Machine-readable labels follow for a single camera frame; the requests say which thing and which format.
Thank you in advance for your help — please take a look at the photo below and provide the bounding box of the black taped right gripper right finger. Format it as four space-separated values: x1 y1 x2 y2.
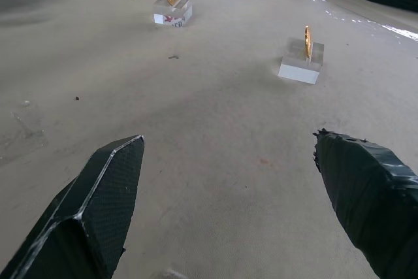
312 128 418 279

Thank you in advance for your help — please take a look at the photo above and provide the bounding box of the clear acrylic block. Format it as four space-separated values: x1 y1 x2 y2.
278 37 325 86

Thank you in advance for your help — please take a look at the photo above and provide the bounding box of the clear acrylic stand with print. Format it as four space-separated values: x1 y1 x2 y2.
153 0 193 28

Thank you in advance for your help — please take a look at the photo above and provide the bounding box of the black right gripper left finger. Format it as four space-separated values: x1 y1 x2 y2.
0 135 145 279

